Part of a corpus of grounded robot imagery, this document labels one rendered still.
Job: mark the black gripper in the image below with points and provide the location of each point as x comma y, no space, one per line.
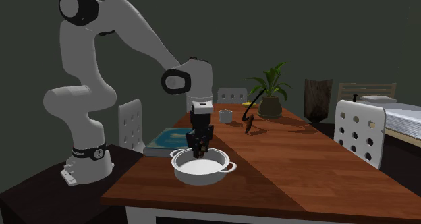
200,123

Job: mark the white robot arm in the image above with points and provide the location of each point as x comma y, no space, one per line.
82,65

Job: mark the blue book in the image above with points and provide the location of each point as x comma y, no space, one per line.
167,141

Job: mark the small white cup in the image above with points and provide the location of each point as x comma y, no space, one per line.
225,116

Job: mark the white chair with round holes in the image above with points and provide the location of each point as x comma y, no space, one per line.
223,93
131,111
361,118

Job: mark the flat yellow object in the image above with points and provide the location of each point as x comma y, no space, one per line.
247,103

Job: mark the green plant in brown pot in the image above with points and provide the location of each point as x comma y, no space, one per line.
270,106

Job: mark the wooden dining table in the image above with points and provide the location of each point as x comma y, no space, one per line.
296,167

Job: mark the dark brown wooden panel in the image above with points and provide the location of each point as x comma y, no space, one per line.
317,98

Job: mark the dark robot stand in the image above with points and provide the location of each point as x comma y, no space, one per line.
39,200

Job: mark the bed with wooden headboard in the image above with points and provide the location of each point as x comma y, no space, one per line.
401,118

